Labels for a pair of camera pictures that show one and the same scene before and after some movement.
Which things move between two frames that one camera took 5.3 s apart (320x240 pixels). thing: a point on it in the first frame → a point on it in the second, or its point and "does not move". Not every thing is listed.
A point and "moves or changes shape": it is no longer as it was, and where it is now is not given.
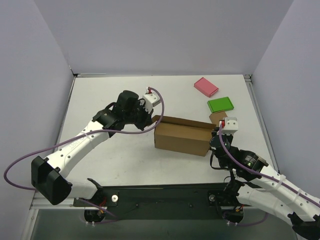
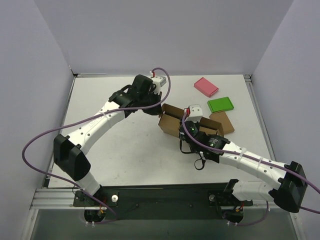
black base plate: x=164 y=201 does not move
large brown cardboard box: x=182 y=135 moves or changes shape
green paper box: x=220 y=104 does not move
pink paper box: x=205 y=87 does not move
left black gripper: x=144 y=119 → x=155 y=100
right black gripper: x=225 y=136 → x=186 y=126
